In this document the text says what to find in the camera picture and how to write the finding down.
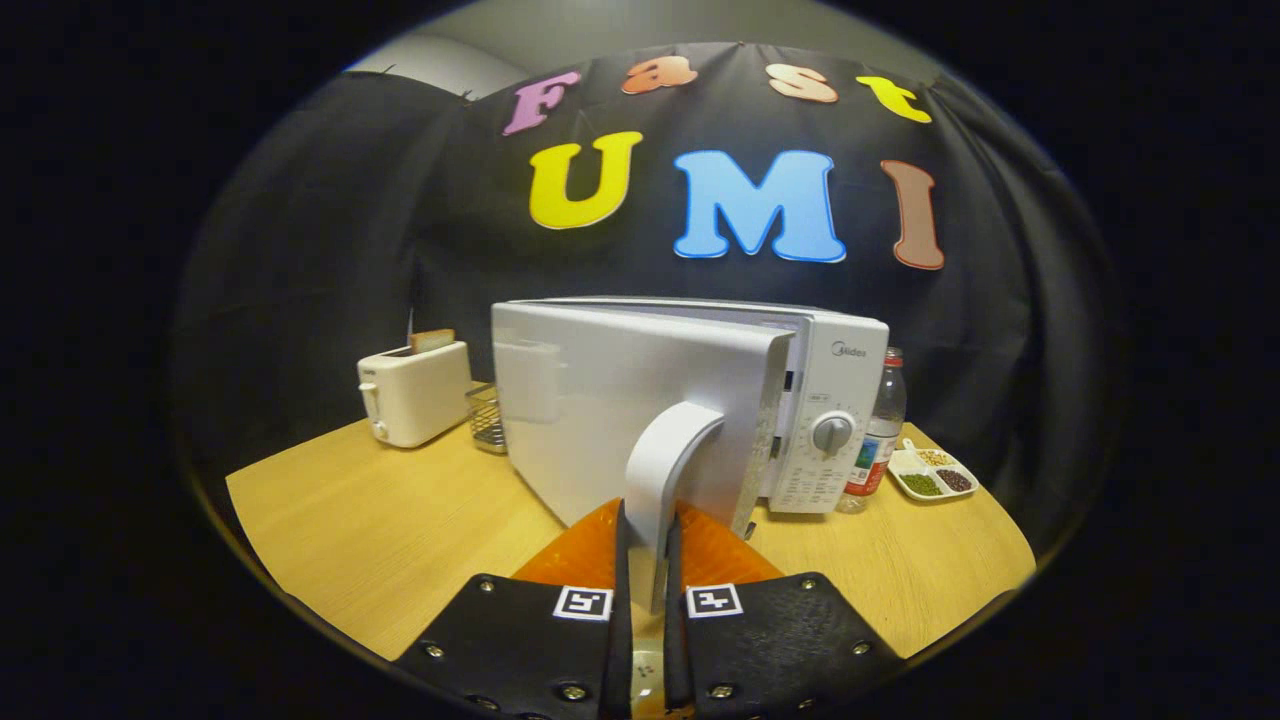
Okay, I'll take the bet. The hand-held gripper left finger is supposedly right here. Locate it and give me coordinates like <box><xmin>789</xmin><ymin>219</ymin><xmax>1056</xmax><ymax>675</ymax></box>
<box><xmin>392</xmin><ymin>497</ymin><xmax>637</xmax><ymax>720</ymax></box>

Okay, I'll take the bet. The white microwave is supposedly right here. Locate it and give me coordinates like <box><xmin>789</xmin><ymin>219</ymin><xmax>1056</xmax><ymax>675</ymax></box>
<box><xmin>490</xmin><ymin>295</ymin><xmax>891</xmax><ymax>616</ymax></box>

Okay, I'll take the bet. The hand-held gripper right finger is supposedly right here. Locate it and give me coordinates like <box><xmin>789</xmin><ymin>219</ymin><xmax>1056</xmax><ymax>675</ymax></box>
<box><xmin>662</xmin><ymin>500</ymin><xmax>907</xmax><ymax>720</ymax></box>

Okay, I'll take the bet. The clear plastic water bottle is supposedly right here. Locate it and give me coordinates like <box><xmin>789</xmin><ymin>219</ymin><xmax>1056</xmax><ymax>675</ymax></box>
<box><xmin>838</xmin><ymin>347</ymin><xmax>908</xmax><ymax>514</ymax></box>

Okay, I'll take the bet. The white divided dish with beans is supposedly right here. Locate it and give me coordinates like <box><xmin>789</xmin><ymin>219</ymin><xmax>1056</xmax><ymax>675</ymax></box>
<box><xmin>887</xmin><ymin>438</ymin><xmax>980</xmax><ymax>503</ymax></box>

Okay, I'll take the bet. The metal wire basket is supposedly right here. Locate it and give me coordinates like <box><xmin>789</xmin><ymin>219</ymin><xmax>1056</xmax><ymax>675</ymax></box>
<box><xmin>465</xmin><ymin>382</ymin><xmax>509</xmax><ymax>456</ymax></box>

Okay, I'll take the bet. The white toaster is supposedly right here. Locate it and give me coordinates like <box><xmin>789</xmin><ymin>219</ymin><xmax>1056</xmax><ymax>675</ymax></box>
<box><xmin>357</xmin><ymin>340</ymin><xmax>473</xmax><ymax>449</ymax></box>

